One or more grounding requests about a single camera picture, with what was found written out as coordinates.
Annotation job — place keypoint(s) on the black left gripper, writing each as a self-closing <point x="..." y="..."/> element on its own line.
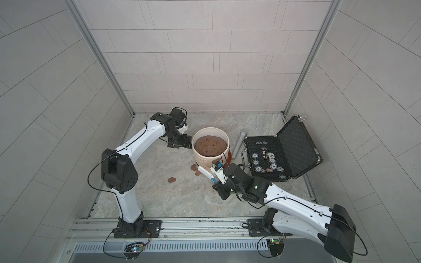
<point x="181" y="142"/>

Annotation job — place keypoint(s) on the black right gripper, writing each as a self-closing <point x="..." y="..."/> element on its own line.
<point x="221" y="189"/>

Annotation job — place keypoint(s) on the cream ceramic pot with soil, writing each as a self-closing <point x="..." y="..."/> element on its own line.
<point x="210" y="145"/>

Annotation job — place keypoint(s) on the blue white scrub brush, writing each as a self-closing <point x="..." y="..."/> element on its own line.
<point x="207" y="173"/>

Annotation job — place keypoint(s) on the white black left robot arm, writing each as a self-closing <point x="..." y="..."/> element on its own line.
<point x="121" y="176"/>

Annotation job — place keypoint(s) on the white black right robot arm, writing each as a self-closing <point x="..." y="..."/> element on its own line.
<point x="331" y="227"/>

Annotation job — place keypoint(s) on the open black foam-lined case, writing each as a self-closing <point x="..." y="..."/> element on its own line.
<point x="287" y="155"/>

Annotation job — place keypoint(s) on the grey metal cylinder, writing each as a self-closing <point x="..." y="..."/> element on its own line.
<point x="239" y="143"/>

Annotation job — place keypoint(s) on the right green circuit board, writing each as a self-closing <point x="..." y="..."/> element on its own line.
<point x="275" y="246"/>

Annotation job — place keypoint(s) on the green circuit board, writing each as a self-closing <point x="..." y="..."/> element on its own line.
<point x="275" y="246"/>
<point x="136" y="247"/>

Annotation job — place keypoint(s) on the left green circuit board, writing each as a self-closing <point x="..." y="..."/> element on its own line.
<point x="136" y="247"/>

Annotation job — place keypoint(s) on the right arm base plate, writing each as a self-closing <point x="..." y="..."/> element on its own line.
<point x="257" y="228"/>

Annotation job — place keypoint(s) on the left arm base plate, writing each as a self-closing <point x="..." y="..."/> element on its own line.
<point x="146" y="228"/>

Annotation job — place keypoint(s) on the aluminium rail frame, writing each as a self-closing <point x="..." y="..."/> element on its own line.
<point x="174" y="229"/>

